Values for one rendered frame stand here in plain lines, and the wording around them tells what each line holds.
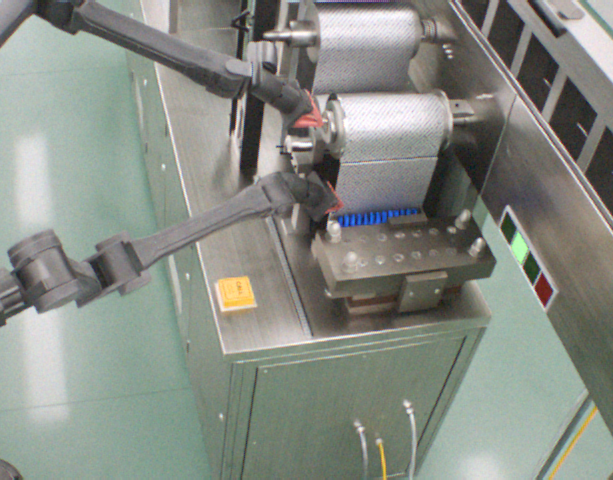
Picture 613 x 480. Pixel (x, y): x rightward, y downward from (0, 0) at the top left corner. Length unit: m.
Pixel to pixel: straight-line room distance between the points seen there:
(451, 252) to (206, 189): 0.66
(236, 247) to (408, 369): 0.52
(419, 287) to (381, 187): 0.25
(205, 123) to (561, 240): 1.14
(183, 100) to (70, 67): 1.80
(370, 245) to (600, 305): 0.59
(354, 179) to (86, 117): 2.18
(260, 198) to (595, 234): 0.67
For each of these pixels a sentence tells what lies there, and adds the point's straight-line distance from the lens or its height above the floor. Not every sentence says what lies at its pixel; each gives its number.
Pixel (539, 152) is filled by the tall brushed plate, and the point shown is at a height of 1.40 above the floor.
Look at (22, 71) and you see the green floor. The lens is 4.25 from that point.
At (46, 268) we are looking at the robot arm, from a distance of 1.22.
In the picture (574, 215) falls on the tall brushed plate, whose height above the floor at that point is 1.38.
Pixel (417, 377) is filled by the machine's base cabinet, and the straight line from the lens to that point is 2.18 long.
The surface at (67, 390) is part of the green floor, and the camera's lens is 2.90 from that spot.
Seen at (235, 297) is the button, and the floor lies 0.92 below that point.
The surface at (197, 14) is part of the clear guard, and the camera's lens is 2.80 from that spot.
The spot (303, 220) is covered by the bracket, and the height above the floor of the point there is 0.94.
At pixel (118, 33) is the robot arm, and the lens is 1.75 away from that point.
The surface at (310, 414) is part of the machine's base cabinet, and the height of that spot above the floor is 0.58.
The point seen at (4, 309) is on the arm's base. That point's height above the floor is 1.46.
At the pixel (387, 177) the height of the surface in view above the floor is 1.15.
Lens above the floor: 2.39
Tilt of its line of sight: 45 degrees down
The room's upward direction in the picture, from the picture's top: 10 degrees clockwise
